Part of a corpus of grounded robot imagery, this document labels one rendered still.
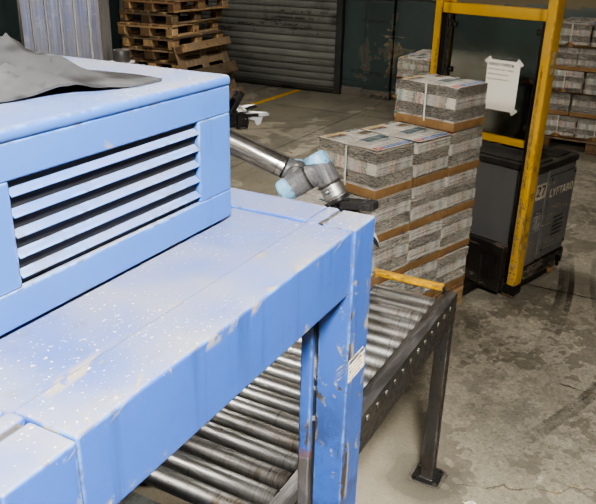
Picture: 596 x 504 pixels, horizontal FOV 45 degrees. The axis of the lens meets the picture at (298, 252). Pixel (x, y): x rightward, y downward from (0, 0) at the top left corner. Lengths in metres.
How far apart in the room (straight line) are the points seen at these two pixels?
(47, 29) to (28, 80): 1.72
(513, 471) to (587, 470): 0.30
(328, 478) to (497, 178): 3.42
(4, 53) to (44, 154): 0.25
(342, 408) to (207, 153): 0.45
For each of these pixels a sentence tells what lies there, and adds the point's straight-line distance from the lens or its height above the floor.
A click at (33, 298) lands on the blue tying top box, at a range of 0.77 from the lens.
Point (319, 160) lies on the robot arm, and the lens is 2.21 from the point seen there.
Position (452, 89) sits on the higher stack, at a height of 1.28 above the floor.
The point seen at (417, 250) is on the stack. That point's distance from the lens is 3.77.
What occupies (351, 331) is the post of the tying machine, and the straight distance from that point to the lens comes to 1.06.
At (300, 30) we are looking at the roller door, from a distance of 10.74.
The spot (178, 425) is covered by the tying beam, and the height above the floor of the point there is 1.48.
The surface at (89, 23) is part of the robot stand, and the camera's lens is 2.55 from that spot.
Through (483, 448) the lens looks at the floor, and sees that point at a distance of 3.19.
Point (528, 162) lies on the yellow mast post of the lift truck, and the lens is 4.17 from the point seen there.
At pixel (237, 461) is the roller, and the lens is 1.75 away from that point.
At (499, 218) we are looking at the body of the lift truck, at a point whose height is 0.42.
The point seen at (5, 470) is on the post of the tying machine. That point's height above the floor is 1.55.
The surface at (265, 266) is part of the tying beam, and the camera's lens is 0.87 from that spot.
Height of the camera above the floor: 1.90
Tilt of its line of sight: 23 degrees down
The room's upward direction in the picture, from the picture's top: 1 degrees clockwise
